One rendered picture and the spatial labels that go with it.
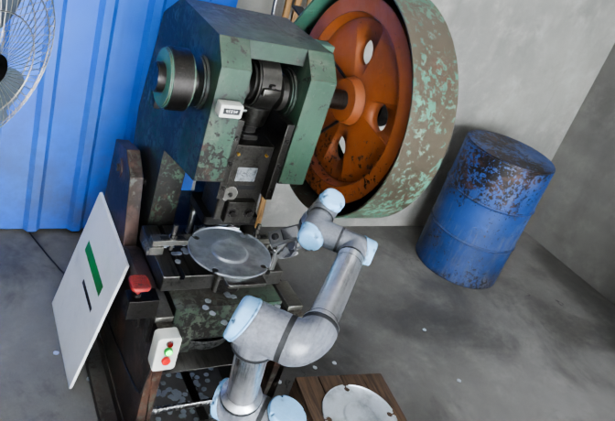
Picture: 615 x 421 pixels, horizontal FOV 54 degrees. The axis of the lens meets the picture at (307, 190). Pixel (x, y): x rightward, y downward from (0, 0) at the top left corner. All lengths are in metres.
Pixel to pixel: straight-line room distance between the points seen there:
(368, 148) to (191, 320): 0.82
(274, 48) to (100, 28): 1.24
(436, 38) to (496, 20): 2.19
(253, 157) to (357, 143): 0.37
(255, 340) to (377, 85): 0.99
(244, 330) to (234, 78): 0.73
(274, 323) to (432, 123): 0.79
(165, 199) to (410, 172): 0.91
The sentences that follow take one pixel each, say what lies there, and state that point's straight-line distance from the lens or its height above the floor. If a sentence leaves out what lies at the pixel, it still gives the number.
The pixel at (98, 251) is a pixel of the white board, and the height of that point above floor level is 0.45.
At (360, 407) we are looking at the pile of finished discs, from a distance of 2.36.
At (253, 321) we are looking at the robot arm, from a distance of 1.41.
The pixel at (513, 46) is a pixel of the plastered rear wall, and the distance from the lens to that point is 4.29.
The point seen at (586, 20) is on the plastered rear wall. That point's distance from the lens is 4.69.
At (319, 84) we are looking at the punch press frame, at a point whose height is 1.42.
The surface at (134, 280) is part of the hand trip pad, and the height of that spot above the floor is 0.76.
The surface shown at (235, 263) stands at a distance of 2.06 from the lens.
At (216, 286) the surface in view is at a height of 0.68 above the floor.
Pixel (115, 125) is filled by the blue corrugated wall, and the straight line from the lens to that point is 3.16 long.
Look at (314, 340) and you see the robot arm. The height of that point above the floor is 1.06.
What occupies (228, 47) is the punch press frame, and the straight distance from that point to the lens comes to 1.78.
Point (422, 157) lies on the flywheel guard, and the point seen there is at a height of 1.33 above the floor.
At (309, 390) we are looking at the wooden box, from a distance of 2.35.
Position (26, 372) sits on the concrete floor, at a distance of 2.68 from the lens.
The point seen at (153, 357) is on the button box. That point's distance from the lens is 2.00.
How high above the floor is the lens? 1.94
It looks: 26 degrees down
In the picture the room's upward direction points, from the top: 19 degrees clockwise
